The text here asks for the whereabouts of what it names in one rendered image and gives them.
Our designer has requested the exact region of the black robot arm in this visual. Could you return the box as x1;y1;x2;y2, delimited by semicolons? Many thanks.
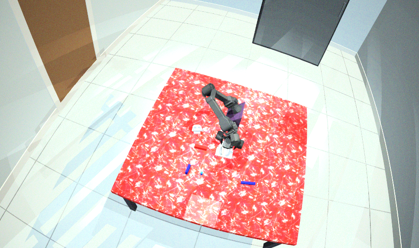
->
201;83;242;149

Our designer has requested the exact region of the red flat bar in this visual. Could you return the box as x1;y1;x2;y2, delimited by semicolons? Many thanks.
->
194;144;207;151

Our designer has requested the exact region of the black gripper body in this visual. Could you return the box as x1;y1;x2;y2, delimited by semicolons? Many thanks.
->
215;131;245;149

